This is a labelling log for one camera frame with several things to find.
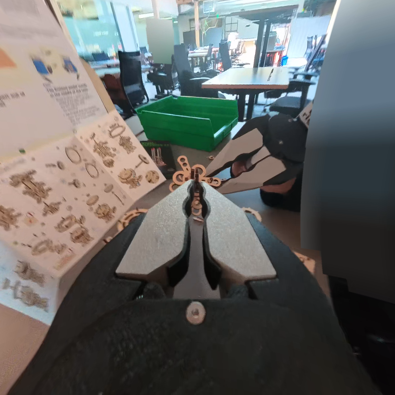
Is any dark printed box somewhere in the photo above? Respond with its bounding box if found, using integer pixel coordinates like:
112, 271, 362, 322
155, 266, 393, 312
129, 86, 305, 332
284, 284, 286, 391
140, 140, 177, 179

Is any cardboard sheet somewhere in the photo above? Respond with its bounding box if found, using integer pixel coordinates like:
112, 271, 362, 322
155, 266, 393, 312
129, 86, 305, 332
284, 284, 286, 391
81, 58, 117, 114

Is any folded assembly instruction sheet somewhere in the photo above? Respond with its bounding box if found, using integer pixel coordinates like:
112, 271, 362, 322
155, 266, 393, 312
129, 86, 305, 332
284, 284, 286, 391
0, 0, 167, 326

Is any wooden gear shaft model assembly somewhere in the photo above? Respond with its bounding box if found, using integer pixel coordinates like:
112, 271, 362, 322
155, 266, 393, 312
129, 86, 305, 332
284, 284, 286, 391
169, 156, 222, 223

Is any large green plastic bin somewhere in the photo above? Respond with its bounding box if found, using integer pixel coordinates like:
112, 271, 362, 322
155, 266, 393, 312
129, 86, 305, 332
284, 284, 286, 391
135, 95, 239, 152

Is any round wooden frame part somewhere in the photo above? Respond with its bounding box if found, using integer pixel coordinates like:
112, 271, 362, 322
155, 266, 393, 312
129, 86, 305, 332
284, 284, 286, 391
117, 208, 149, 231

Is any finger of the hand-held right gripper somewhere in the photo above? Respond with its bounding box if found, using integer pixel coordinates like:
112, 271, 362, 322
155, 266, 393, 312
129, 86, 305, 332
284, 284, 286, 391
204, 127, 265, 178
214, 147, 288, 195

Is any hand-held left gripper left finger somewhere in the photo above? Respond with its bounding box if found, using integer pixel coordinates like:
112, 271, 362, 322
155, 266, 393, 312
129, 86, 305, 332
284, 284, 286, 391
115, 180, 195, 287

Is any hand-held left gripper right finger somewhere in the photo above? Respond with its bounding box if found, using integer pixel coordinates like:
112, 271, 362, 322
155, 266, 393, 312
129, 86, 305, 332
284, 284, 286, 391
198, 181, 278, 290

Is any black office chair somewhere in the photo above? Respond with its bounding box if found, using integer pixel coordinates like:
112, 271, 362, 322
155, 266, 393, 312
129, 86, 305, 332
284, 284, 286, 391
172, 44, 227, 99
118, 51, 151, 109
265, 79, 316, 117

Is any wooden top table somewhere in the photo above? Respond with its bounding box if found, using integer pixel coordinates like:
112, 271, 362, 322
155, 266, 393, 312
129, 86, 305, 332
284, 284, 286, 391
201, 66, 290, 121

